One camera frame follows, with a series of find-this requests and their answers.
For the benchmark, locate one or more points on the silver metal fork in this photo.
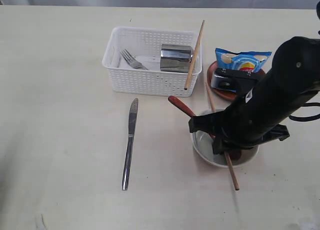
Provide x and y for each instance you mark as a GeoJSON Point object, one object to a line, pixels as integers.
{"type": "Point", "coordinates": [131, 61]}

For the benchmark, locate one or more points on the brown wooden plate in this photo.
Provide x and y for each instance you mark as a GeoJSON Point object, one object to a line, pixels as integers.
{"type": "Point", "coordinates": [212, 70]}

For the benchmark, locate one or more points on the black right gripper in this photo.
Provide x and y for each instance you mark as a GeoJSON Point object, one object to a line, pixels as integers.
{"type": "Point", "coordinates": [252, 119]}

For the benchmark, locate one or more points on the wooden chopstick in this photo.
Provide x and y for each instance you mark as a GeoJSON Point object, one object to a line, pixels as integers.
{"type": "Point", "coordinates": [194, 57]}
{"type": "Point", "coordinates": [226, 154]}

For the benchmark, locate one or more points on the red-brown wooden spoon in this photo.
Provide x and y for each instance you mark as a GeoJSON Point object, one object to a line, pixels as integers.
{"type": "Point", "coordinates": [185, 109]}

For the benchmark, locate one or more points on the white perforated plastic basket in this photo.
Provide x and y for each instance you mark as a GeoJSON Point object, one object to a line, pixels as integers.
{"type": "Point", "coordinates": [145, 46]}

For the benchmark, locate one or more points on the silver table knife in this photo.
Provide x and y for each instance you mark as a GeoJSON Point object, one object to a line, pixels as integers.
{"type": "Point", "coordinates": [132, 119]}

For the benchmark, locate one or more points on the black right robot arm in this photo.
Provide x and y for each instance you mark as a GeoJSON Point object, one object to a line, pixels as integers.
{"type": "Point", "coordinates": [296, 67]}

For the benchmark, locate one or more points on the blue chips bag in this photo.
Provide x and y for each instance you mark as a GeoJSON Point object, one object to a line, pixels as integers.
{"type": "Point", "coordinates": [248, 61]}

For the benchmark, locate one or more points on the pale green ceramic bowl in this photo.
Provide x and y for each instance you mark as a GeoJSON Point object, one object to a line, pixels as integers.
{"type": "Point", "coordinates": [202, 144]}

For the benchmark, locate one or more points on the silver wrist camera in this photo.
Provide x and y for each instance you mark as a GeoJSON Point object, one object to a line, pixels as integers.
{"type": "Point", "coordinates": [221, 82]}

